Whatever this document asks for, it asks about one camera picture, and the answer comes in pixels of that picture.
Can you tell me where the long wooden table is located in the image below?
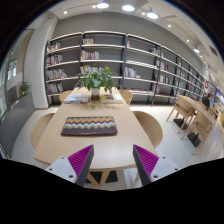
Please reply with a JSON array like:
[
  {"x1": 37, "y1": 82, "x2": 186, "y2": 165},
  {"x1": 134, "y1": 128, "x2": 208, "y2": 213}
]
[{"x1": 34, "y1": 99, "x2": 155, "y2": 181}]

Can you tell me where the wooden side chair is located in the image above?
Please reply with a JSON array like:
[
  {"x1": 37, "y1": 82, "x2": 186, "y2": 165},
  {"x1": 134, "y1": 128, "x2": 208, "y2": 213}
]
[
  {"x1": 185, "y1": 112, "x2": 215, "y2": 150},
  {"x1": 172, "y1": 95, "x2": 195, "y2": 130}
]

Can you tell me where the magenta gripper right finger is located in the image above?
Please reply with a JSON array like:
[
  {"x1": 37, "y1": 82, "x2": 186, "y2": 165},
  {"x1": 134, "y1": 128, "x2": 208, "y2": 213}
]
[{"x1": 132, "y1": 144, "x2": 181, "y2": 187}]

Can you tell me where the zigzag patterned folded towel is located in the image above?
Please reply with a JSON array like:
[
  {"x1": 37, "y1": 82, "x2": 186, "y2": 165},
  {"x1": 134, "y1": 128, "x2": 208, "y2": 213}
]
[{"x1": 61, "y1": 116, "x2": 117, "y2": 136}]

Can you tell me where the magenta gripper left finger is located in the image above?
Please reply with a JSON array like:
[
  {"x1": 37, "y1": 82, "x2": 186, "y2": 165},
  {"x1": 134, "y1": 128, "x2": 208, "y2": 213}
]
[{"x1": 45, "y1": 144, "x2": 95, "y2": 187}]

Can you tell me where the wooden side table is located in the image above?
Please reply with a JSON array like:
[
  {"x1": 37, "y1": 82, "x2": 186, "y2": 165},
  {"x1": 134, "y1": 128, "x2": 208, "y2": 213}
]
[{"x1": 183, "y1": 98, "x2": 215, "y2": 141}]

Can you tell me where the large grey bookshelf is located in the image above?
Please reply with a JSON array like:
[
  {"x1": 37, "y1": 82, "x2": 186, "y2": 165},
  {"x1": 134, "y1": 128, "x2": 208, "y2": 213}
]
[{"x1": 44, "y1": 31, "x2": 205, "y2": 105}]

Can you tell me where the open magazine left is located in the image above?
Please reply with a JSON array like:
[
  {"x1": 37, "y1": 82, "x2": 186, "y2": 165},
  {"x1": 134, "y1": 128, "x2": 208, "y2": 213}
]
[{"x1": 64, "y1": 94, "x2": 89, "y2": 104}]

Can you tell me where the green potted plant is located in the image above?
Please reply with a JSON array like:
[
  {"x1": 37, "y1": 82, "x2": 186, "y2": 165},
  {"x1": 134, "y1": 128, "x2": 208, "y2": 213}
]
[{"x1": 75, "y1": 65, "x2": 122, "y2": 100}]

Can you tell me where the open book right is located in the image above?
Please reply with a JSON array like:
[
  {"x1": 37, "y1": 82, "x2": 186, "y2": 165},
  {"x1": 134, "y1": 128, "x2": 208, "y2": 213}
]
[{"x1": 100, "y1": 94, "x2": 123, "y2": 103}]

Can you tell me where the wooden chair left far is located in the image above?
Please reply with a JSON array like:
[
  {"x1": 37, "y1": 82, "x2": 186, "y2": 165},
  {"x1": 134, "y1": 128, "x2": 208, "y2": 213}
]
[{"x1": 59, "y1": 90, "x2": 72, "y2": 103}]

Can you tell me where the wooden side chair near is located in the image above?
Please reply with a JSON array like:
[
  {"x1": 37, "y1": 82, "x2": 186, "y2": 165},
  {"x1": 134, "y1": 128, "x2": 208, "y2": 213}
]
[{"x1": 185, "y1": 112, "x2": 215, "y2": 150}]

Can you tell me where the wooden chair left near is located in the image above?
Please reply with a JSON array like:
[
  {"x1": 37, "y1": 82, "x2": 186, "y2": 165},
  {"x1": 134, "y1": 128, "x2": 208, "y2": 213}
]
[{"x1": 30, "y1": 113, "x2": 54, "y2": 148}]

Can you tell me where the small plant by window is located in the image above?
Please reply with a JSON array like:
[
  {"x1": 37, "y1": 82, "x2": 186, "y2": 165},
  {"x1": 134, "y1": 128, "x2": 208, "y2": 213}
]
[{"x1": 19, "y1": 81, "x2": 30, "y2": 97}]

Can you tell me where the wooden chair right near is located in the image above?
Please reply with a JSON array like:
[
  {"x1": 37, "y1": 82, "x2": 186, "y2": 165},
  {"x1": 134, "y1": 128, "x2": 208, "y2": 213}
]
[{"x1": 134, "y1": 111, "x2": 163, "y2": 148}]

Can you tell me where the seated person background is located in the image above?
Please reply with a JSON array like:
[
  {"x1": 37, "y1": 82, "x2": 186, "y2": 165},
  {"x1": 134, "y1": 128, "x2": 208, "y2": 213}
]
[{"x1": 202, "y1": 94, "x2": 215, "y2": 108}]

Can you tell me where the wooden side chair far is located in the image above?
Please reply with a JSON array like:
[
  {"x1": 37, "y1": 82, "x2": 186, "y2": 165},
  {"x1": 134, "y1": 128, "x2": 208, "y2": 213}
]
[{"x1": 172, "y1": 95, "x2": 195, "y2": 130}]

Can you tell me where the wooden chair right far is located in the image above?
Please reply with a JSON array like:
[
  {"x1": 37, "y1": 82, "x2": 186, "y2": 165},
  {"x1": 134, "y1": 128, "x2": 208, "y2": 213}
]
[{"x1": 120, "y1": 90, "x2": 133, "y2": 104}]

